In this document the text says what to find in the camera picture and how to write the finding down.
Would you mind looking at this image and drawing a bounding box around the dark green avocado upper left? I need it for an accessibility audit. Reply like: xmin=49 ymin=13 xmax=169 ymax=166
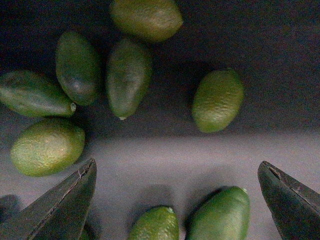
xmin=55 ymin=31 xmax=102 ymax=106

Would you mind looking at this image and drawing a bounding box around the dark green avocado far left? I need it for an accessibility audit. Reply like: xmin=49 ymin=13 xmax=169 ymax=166
xmin=0 ymin=70 xmax=77 ymax=117

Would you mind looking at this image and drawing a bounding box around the dark green avocado centre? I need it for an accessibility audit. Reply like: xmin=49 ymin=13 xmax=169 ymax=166
xmin=105 ymin=38 xmax=152 ymax=120

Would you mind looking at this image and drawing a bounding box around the green avocado bottom middle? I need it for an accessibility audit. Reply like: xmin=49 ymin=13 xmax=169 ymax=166
xmin=127 ymin=206 xmax=180 ymax=240

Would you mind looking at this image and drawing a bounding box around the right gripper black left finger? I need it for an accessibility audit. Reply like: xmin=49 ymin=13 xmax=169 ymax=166
xmin=0 ymin=158 xmax=97 ymax=240

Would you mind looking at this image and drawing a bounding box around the light green avocado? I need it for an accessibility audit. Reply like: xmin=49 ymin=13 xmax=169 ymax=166
xmin=109 ymin=0 xmax=183 ymax=43
xmin=10 ymin=118 xmax=86 ymax=177
xmin=191 ymin=68 xmax=244 ymax=133

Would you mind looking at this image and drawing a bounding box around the green avocado bottom right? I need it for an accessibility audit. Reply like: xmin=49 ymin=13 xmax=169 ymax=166
xmin=186 ymin=186 xmax=250 ymax=240

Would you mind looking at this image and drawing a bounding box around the light green avocado top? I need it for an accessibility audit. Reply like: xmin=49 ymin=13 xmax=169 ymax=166
xmin=109 ymin=0 xmax=183 ymax=43

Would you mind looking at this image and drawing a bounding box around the dark green avocado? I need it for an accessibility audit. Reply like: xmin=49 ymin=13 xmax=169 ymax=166
xmin=55 ymin=31 xmax=102 ymax=106
xmin=0 ymin=70 xmax=77 ymax=117
xmin=105 ymin=38 xmax=152 ymax=120

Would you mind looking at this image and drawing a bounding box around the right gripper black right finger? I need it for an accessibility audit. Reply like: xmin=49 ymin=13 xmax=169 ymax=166
xmin=257 ymin=161 xmax=320 ymax=240

